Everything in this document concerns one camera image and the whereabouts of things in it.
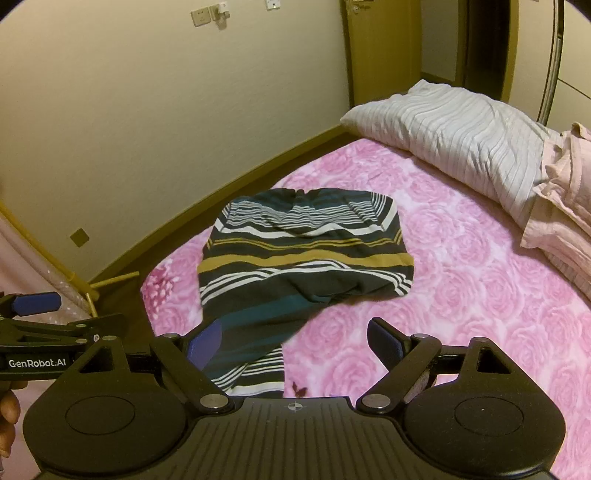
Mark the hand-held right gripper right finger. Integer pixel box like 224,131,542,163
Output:
357,317,523,415

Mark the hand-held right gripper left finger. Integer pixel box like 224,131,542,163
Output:
82,320,235,415

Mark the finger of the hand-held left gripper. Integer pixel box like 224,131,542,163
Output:
0,314,124,348
0,292,62,319

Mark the striped knit shirt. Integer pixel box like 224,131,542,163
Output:
198,187,415,398

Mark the person's left hand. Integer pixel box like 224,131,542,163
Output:
0,390,22,459

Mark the pink floral blanket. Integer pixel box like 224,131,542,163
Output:
140,136,591,480

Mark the grey striped quilt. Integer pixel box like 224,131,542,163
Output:
340,79,561,229

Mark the pink folded quilt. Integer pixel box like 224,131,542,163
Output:
521,122,591,301

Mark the wooden door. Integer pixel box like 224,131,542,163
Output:
341,0,423,110

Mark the wardrobe with dark trim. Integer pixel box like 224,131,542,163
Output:
508,0,591,127

